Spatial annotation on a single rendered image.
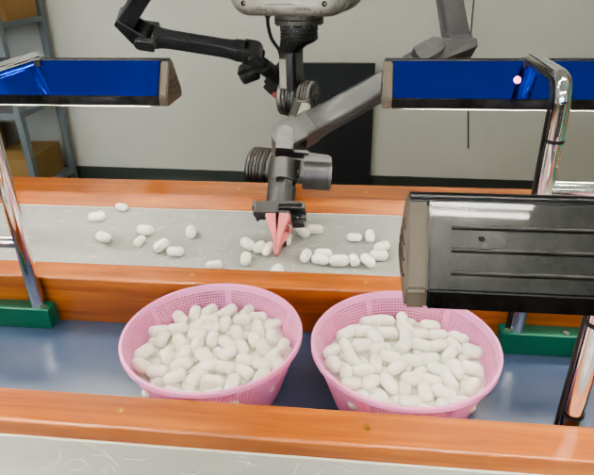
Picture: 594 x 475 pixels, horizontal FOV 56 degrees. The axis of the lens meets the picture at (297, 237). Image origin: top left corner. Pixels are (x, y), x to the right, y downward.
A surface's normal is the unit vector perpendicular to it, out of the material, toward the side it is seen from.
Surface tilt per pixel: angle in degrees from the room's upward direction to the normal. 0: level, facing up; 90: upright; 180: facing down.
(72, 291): 90
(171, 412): 0
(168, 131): 90
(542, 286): 58
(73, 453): 0
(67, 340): 0
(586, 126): 90
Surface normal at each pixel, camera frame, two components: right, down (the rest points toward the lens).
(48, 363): -0.02, -0.89
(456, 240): -0.10, -0.09
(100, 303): -0.11, 0.45
